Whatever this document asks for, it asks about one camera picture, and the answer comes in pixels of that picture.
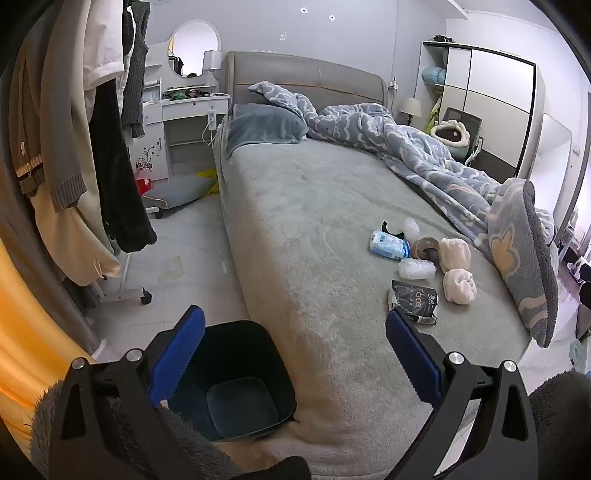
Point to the orange cloth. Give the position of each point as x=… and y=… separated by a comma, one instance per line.
x=32, y=323

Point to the grey knit sweater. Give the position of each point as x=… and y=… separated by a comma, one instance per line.
x=60, y=138

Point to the yellow plastic bag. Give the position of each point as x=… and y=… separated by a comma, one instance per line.
x=207, y=177

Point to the dark grey hanging scarf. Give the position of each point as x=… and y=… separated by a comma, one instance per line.
x=134, y=83

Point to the blue patterned blanket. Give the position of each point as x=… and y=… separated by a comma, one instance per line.
x=415, y=152

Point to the dark plastic waste bin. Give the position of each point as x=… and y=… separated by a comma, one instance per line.
x=240, y=369

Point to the white door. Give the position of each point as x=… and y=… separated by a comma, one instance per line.
x=551, y=166

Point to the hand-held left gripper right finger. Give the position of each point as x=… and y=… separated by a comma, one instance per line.
x=411, y=353

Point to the grey floor cushion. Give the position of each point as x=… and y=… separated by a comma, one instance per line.
x=180, y=189

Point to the beige bedside lamp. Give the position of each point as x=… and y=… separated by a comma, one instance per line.
x=410, y=107

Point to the light blue folded bedding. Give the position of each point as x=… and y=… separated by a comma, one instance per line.
x=433, y=75

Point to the oval wall mirror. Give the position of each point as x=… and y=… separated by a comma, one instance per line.
x=194, y=46

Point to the white clothes rack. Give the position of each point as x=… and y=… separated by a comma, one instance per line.
x=122, y=295

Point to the small clear plastic bag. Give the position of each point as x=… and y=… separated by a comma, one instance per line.
x=411, y=226

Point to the cream pet bed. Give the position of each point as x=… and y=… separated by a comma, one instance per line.
x=450, y=134

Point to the white and black wardrobe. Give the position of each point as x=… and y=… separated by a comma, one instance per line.
x=494, y=106

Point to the black chair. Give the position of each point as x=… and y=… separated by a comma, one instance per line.
x=471, y=122

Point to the white hanging shirt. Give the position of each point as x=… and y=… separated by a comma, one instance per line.
x=104, y=41

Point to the yellow-green cloth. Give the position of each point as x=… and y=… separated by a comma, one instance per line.
x=433, y=117

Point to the white cloth ball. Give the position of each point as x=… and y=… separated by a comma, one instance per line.
x=459, y=286
x=455, y=254

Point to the beige hanging coat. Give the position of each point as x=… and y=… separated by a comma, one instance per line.
x=69, y=207

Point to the blue wet wipes packet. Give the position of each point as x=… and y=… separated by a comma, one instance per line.
x=388, y=245

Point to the brown cardboard tape roll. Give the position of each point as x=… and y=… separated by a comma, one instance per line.
x=422, y=247

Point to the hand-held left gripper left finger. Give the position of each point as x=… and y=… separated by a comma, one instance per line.
x=178, y=355

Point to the black foil packet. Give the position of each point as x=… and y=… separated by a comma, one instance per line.
x=411, y=300

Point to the dark bag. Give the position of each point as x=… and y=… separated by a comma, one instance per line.
x=444, y=39

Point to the white table lamp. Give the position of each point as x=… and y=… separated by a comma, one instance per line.
x=212, y=60

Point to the white dressing table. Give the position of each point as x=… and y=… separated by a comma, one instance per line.
x=184, y=115

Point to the grey bed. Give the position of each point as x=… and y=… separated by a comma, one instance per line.
x=300, y=230

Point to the red bag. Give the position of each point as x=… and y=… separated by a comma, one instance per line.
x=143, y=184

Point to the grey-blue pillow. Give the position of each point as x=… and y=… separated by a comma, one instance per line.
x=263, y=124

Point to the white power strip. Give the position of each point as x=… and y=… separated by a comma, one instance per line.
x=212, y=120

